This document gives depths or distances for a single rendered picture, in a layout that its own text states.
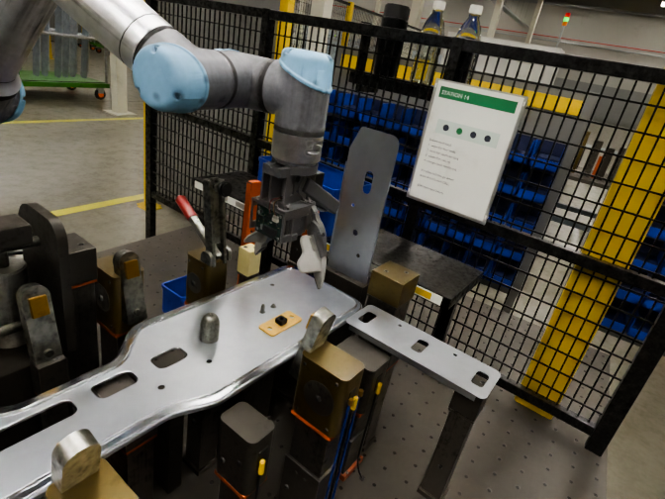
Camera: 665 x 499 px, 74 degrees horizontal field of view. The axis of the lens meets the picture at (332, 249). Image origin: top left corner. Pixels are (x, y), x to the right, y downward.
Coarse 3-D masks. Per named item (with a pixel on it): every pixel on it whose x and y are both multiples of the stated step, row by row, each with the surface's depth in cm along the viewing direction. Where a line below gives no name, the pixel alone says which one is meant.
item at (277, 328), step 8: (288, 312) 85; (272, 320) 82; (280, 320) 80; (288, 320) 83; (296, 320) 83; (264, 328) 79; (272, 328) 79; (280, 328) 80; (288, 328) 81; (272, 336) 78
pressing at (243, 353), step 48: (240, 288) 90; (288, 288) 94; (336, 288) 98; (144, 336) 72; (192, 336) 74; (240, 336) 76; (288, 336) 79; (96, 384) 61; (144, 384) 63; (192, 384) 64; (240, 384) 66; (0, 432) 52; (48, 432) 53; (96, 432) 54; (144, 432) 56; (0, 480) 47; (48, 480) 48
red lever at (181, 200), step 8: (176, 200) 90; (184, 200) 90; (184, 208) 89; (192, 208) 90; (192, 216) 89; (192, 224) 89; (200, 224) 89; (200, 232) 88; (216, 248) 88; (216, 256) 87
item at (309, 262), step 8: (304, 240) 69; (312, 240) 70; (304, 248) 69; (312, 248) 71; (304, 256) 69; (312, 256) 70; (304, 264) 68; (312, 264) 70; (320, 264) 71; (304, 272) 68; (312, 272) 70; (320, 272) 71; (320, 280) 72; (320, 288) 72
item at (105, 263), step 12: (108, 264) 76; (108, 276) 74; (96, 288) 78; (108, 288) 75; (120, 288) 74; (96, 300) 79; (108, 300) 76; (120, 300) 75; (96, 312) 80; (108, 312) 77; (120, 312) 76; (108, 324) 78; (120, 324) 77; (108, 336) 81; (120, 336) 79; (108, 348) 82; (120, 348) 80; (108, 360) 84
